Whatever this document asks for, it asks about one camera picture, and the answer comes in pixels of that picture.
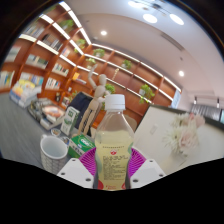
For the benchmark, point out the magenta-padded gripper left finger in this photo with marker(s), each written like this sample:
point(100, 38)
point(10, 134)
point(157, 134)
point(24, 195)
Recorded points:
point(74, 173)

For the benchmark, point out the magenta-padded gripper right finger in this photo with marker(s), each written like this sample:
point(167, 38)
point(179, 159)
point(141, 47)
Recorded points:
point(148, 173)

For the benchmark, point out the clear bottle of yellow drink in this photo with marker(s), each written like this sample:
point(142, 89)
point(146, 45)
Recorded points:
point(114, 150)

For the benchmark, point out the grey patterned white mug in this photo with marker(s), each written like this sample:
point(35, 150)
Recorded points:
point(53, 156)

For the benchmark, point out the flat green and white box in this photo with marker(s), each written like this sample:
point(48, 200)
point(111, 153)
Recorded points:
point(80, 145)

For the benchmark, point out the white and pink flower bouquet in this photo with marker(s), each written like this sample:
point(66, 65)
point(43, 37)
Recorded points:
point(185, 136)

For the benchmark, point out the upright green and white carton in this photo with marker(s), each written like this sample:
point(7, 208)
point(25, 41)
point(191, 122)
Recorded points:
point(70, 120)

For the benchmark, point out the beige chair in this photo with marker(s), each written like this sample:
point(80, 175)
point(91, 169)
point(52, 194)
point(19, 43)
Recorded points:
point(130, 122)

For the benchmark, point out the dark magazine stack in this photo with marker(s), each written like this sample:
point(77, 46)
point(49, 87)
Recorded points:
point(48, 115)

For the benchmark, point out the wooden artist mannequin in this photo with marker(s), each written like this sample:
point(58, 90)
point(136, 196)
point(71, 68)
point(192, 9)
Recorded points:
point(95, 103)

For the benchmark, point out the grey curtain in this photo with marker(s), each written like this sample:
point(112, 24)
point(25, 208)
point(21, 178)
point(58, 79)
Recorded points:
point(206, 112)

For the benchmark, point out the colourful book stack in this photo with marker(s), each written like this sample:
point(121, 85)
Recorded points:
point(25, 93)

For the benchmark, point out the recessed ceiling light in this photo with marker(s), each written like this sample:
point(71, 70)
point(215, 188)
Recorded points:
point(181, 73)
point(103, 32)

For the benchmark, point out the wooden shelf unit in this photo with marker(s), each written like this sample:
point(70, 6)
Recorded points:
point(110, 66)

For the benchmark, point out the ceiling air vent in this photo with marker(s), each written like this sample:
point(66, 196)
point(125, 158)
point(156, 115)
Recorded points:
point(172, 41)

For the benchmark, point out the ceiling lamp with round bulbs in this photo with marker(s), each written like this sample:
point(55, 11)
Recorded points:
point(150, 17)

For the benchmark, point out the white wall socket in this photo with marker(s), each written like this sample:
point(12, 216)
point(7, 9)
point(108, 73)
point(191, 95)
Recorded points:
point(154, 128)

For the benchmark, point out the black ceiling track rail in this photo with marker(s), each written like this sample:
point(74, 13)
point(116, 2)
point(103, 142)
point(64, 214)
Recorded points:
point(208, 99)

